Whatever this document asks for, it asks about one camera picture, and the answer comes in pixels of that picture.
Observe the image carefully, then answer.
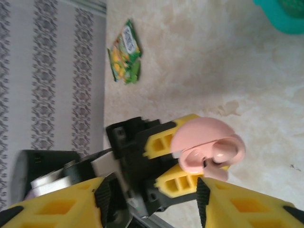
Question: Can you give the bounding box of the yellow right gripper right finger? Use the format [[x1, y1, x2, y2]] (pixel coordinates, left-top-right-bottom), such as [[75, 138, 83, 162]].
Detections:
[[196, 177, 304, 228]]

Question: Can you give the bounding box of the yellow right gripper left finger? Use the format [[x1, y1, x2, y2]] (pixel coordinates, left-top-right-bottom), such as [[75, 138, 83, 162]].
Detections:
[[0, 176, 131, 228]]

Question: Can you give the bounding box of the pink wireless earbud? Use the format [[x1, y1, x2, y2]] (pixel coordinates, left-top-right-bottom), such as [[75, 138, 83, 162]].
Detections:
[[203, 152, 230, 182]]

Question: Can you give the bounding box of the pink peach toy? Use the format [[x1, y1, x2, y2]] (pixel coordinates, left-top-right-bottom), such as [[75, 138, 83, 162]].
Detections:
[[170, 117, 246, 176]]

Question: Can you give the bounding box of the green Fox's candy bag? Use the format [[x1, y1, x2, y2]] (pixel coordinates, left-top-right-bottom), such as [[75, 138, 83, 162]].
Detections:
[[107, 19, 143, 83]]

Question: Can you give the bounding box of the teal plastic basket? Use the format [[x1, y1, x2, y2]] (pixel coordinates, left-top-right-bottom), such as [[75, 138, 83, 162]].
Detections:
[[253, 0, 304, 35]]

